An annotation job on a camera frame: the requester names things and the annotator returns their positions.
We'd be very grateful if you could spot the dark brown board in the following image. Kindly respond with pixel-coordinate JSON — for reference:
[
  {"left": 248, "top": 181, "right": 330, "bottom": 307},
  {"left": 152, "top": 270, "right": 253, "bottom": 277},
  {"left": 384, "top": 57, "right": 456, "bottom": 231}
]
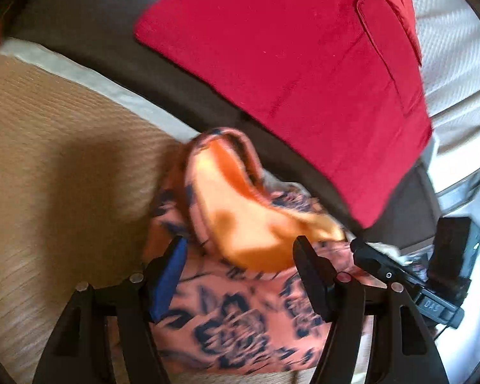
[{"left": 11, "top": 0, "right": 443, "bottom": 251}]

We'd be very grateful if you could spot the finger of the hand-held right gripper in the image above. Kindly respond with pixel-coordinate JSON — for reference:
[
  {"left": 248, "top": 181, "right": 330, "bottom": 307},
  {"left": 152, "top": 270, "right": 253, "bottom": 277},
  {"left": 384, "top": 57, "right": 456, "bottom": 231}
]
[{"left": 349, "top": 237, "right": 425, "bottom": 289}]

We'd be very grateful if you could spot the orange floral small garment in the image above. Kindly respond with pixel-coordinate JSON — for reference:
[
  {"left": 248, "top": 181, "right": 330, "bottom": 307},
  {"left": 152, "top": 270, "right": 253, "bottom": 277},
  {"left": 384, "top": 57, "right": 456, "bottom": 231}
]
[{"left": 141, "top": 127, "right": 377, "bottom": 377}]

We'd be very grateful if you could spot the tan ribbed mat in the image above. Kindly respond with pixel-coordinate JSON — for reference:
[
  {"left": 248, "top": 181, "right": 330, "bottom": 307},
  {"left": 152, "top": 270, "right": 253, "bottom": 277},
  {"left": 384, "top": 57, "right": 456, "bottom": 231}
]
[{"left": 0, "top": 53, "right": 201, "bottom": 384}]

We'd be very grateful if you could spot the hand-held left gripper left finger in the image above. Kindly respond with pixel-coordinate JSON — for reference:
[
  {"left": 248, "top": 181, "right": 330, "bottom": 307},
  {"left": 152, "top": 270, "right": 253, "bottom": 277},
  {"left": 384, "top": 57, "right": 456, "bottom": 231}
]
[{"left": 32, "top": 235, "right": 189, "bottom": 384}]

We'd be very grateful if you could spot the red cloth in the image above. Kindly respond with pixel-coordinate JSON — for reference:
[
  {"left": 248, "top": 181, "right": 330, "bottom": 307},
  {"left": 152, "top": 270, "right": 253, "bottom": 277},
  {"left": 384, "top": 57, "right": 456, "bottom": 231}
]
[{"left": 133, "top": 0, "right": 433, "bottom": 229}]

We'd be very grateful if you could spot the white textured blanket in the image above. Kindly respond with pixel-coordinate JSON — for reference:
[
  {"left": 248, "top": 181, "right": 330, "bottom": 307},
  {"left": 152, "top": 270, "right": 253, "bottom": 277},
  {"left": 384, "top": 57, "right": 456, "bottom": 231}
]
[{"left": 403, "top": 0, "right": 480, "bottom": 195}]

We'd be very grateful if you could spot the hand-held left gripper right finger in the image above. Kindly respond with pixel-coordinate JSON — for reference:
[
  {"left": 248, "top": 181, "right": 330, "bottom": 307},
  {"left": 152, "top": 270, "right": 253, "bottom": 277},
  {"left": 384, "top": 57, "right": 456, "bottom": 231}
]
[{"left": 292, "top": 235, "right": 451, "bottom": 384}]

